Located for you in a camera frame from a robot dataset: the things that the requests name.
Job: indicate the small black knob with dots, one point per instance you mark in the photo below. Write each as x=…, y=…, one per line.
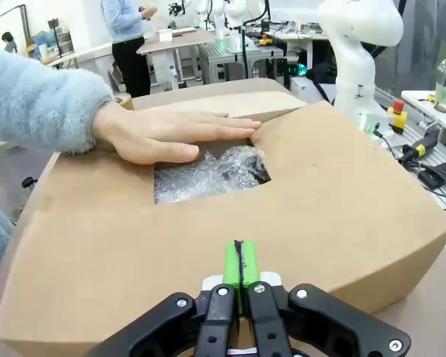
x=29, y=182

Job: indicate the white side table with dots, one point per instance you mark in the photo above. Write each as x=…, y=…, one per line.
x=427, y=98

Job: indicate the black cloth bag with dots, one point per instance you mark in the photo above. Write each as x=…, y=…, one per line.
x=321, y=72

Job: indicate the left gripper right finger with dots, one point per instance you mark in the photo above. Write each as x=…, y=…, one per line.
x=282, y=320

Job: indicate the wooden top work table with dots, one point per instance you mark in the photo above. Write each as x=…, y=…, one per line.
x=178, y=41

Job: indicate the small yellow red button box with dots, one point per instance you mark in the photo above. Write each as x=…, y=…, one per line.
x=266, y=40

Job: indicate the clear bubble wrap sheet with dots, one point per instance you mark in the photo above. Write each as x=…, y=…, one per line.
x=193, y=182

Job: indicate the white carton box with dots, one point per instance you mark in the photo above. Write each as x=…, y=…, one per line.
x=308, y=89

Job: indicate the white card sign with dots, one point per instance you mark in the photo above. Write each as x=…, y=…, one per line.
x=165, y=35

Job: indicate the yellow emergency stop box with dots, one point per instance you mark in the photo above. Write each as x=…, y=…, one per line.
x=397, y=117

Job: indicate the aluminium frame cart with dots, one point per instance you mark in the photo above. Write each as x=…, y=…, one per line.
x=238, y=61

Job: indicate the person's left hand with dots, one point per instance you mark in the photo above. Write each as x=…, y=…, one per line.
x=160, y=134

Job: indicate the person's left forearm blue sleeve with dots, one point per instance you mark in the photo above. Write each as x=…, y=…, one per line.
x=37, y=100

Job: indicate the large brown cardboard box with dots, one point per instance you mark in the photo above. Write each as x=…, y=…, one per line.
x=319, y=193

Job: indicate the black and yellow hand tool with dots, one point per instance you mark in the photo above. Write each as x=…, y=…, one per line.
x=420, y=147

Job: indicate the black floor stand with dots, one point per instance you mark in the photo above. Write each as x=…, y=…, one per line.
x=55, y=41

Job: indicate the flat black device box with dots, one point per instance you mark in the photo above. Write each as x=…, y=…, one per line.
x=436, y=175

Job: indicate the bystander with black hair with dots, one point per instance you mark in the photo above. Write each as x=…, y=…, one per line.
x=9, y=41

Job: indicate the bystander in light blue shirt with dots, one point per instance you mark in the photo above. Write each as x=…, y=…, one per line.
x=128, y=33

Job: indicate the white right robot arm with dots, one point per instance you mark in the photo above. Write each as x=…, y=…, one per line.
x=353, y=74

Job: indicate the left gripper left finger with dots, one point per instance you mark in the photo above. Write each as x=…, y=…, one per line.
x=212, y=320

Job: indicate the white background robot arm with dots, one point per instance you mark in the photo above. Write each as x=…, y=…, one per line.
x=234, y=15

